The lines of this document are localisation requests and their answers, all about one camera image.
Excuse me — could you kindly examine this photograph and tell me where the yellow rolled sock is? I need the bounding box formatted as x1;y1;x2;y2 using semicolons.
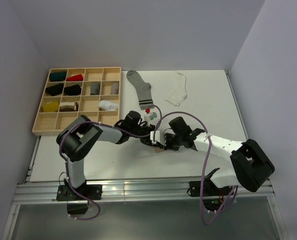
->
42;101;60;113

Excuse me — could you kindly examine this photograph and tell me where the black rolled sock right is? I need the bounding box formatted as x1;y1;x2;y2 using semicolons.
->
63;84;82;96

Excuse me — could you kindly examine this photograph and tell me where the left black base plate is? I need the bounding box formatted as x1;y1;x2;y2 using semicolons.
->
56;184;102;202

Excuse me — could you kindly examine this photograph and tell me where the grey striped sock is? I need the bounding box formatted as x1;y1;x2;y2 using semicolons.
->
126;70;154;110

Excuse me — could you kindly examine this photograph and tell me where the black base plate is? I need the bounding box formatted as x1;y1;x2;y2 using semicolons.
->
56;184;102;202
186;180;234;198

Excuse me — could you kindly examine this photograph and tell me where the white striped sock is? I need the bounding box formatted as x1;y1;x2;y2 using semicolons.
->
98;100;119;111

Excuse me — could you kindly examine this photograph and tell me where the white brown rolled sock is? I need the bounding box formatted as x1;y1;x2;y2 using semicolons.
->
59;101;79;112

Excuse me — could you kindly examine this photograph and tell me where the black rolled sock left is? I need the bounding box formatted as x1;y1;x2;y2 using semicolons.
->
45;83;64;97

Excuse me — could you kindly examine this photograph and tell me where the light grey rolled sock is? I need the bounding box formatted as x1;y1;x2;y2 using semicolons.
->
110;82;119;95

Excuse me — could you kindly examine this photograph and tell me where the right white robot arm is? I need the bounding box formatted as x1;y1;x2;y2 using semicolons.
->
165;116;275;195

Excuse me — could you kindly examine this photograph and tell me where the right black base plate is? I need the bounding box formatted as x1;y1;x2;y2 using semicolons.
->
186;180;234;198

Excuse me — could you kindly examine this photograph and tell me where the wooden compartment tray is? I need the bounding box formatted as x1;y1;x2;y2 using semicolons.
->
32;67;122;136

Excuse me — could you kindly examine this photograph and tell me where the black rolled sock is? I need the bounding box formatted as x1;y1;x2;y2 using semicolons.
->
63;84;82;96
45;83;64;97

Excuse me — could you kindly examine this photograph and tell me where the aluminium mounting rail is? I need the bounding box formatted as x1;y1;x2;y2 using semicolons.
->
13;176;276;205

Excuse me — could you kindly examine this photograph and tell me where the plain white sock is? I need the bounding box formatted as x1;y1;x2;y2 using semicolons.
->
165;71;187;107

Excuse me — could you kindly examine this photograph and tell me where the dark green rolled sock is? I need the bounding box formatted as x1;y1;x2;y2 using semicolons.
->
49;71;67;82

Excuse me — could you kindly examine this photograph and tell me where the beige red reindeer sock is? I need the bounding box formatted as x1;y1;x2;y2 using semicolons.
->
154;146;165;153

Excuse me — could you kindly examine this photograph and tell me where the red rolled sock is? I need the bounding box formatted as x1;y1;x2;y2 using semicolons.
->
66;74;84;82

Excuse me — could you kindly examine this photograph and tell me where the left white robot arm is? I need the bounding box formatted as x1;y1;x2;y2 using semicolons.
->
56;110;155;200

